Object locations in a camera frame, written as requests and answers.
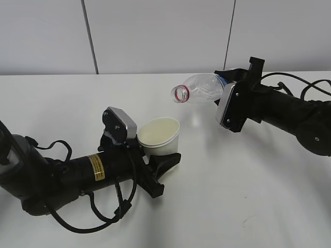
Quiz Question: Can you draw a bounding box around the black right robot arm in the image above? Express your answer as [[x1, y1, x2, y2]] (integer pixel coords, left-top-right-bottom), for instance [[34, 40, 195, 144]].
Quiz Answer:
[[215, 57, 330, 157]]

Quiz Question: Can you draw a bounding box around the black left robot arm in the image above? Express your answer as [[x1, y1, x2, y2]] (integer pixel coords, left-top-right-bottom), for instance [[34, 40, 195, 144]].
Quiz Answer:
[[1, 117, 181, 217]]

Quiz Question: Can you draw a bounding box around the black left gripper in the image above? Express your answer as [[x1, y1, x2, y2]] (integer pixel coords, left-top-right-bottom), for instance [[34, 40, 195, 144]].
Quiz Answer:
[[98, 136, 181, 198]]

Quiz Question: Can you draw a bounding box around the white paper cup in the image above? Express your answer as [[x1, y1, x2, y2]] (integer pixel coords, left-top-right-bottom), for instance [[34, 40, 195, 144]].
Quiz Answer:
[[138, 117, 180, 161]]

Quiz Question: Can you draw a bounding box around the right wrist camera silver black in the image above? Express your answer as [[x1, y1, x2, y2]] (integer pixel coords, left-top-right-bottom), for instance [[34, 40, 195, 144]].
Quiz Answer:
[[216, 82, 250, 133]]

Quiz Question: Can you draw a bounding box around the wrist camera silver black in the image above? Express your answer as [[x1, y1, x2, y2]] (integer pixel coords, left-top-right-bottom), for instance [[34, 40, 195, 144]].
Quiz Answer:
[[102, 106, 137, 145], [216, 82, 250, 133]]

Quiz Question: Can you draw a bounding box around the clear water bottle red label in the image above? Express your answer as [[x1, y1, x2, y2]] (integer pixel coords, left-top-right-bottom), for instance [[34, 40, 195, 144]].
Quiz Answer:
[[171, 73, 229, 103]]

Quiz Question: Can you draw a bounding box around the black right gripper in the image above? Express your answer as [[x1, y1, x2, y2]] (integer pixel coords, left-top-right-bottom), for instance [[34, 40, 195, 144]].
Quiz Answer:
[[214, 57, 273, 124]]

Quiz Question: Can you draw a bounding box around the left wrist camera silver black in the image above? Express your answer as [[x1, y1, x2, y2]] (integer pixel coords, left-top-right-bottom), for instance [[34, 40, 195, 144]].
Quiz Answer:
[[102, 106, 137, 145]]

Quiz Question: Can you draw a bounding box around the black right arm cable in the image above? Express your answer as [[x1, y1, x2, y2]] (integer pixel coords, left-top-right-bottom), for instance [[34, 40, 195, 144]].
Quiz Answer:
[[260, 72, 331, 100]]

